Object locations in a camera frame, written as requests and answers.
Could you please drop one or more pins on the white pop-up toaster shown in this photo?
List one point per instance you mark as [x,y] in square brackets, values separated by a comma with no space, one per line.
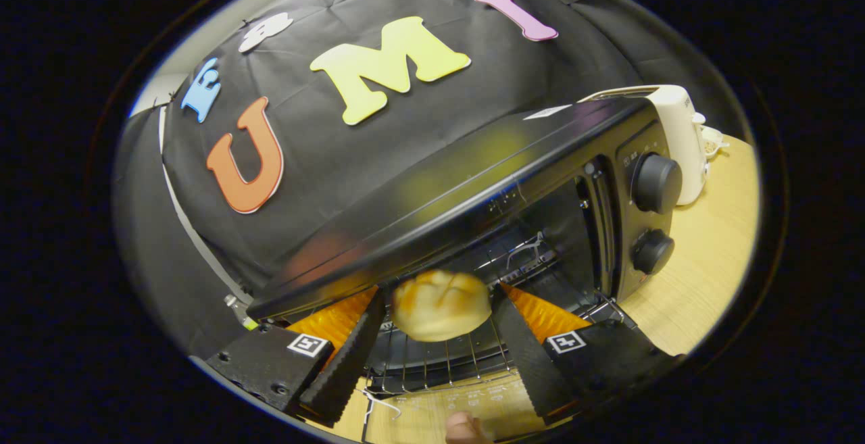
[682,133]

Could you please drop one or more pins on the black toaster oven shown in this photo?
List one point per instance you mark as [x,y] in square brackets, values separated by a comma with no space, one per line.
[473,160]

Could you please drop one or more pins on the round golden bread bun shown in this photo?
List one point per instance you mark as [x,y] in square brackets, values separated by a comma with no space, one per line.
[440,305]

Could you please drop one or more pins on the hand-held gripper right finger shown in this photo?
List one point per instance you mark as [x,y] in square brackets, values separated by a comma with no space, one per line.
[524,356]

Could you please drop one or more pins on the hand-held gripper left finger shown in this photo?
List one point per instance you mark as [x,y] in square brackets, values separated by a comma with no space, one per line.
[344,363]

